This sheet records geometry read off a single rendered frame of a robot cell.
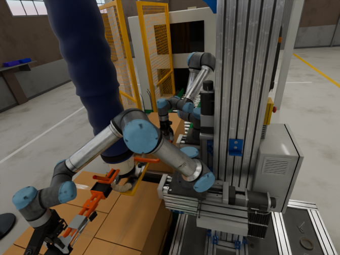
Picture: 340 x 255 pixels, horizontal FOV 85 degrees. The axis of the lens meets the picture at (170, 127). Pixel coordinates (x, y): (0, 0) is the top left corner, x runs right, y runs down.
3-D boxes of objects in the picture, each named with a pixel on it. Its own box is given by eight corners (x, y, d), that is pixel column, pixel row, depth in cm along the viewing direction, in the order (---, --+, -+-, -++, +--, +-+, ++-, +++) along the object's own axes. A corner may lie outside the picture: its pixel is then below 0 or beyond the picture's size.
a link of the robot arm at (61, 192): (72, 170, 77) (43, 178, 75) (70, 189, 68) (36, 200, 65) (79, 183, 81) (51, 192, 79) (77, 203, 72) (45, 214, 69)
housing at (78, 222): (79, 218, 100) (76, 213, 98) (89, 221, 98) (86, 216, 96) (70, 231, 94) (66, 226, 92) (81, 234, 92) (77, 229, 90)
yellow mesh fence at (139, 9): (174, 114, 421) (164, 3, 314) (179, 115, 418) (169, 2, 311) (156, 145, 326) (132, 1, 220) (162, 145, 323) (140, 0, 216)
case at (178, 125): (155, 139, 244) (151, 112, 223) (185, 141, 233) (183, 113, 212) (136, 172, 195) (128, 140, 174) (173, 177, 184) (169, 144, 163)
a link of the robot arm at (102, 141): (132, 95, 83) (47, 163, 84) (136, 103, 74) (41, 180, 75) (147, 113, 89) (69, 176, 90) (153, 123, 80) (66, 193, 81)
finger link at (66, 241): (79, 242, 85) (66, 229, 82) (70, 255, 80) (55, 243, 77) (75, 242, 86) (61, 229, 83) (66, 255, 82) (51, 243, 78)
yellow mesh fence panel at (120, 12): (126, 140, 349) (91, 8, 242) (131, 138, 353) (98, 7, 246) (149, 164, 285) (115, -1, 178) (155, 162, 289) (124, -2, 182)
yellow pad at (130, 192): (139, 160, 152) (138, 155, 149) (151, 161, 149) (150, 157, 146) (119, 194, 124) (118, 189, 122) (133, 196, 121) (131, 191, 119)
